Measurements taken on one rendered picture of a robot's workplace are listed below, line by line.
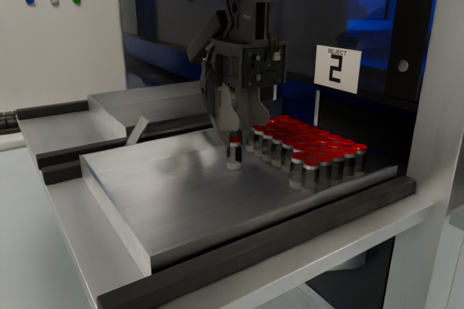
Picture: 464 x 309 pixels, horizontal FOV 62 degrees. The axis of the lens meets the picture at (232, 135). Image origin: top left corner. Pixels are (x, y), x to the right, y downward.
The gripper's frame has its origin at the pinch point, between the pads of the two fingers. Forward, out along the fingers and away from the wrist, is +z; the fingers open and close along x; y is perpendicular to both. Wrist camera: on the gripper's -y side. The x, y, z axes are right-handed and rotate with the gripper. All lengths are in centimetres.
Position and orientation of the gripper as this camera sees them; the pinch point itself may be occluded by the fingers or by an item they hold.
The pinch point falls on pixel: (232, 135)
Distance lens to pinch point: 55.7
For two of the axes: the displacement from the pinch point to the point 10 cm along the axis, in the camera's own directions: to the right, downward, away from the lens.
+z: 0.0, 9.4, 3.5
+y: 5.4, 2.9, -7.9
